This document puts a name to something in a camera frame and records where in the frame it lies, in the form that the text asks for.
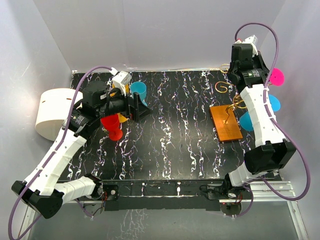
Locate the teal wine glass back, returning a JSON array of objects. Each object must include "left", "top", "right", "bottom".
[{"left": 130, "top": 81, "right": 147, "bottom": 106}]

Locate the white paper roll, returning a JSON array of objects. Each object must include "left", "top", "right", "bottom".
[{"left": 35, "top": 88, "right": 75, "bottom": 141}]

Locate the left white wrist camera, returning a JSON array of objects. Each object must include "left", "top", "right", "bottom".
[{"left": 110, "top": 67, "right": 132, "bottom": 96}]

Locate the teal wine glass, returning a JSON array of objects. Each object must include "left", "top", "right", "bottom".
[
  {"left": 130, "top": 81, "right": 147, "bottom": 106},
  {"left": 239, "top": 94, "right": 281, "bottom": 132}
]

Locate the teal wine glass front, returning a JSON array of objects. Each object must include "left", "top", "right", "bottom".
[{"left": 239, "top": 94, "right": 281, "bottom": 132}]

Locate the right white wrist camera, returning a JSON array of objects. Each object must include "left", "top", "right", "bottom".
[{"left": 234, "top": 34, "right": 258, "bottom": 57}]

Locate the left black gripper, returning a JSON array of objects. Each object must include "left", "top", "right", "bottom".
[{"left": 97, "top": 84, "right": 153, "bottom": 122}]

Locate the gold wire glass rack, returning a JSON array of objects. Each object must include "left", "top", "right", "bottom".
[{"left": 209, "top": 63, "right": 248, "bottom": 143}]

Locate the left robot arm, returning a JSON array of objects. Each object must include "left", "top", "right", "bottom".
[{"left": 11, "top": 81, "right": 152, "bottom": 219}]

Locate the black front mounting bar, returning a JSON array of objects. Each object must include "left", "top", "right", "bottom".
[{"left": 101, "top": 179, "right": 225, "bottom": 211}]

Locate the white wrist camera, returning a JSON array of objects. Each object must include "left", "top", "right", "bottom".
[
  {"left": 234, "top": 34, "right": 258, "bottom": 57},
  {"left": 110, "top": 67, "right": 132, "bottom": 96}
]

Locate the magenta wine glass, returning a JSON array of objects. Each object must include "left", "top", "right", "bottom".
[{"left": 269, "top": 68, "right": 285, "bottom": 87}]

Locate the orange wine glass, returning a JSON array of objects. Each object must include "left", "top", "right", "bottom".
[{"left": 117, "top": 113, "right": 129, "bottom": 123}]

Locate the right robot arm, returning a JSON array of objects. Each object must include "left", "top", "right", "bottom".
[{"left": 222, "top": 43, "right": 296, "bottom": 199}]

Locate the red wine glass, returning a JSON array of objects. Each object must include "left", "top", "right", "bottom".
[{"left": 100, "top": 114, "right": 123, "bottom": 141}]

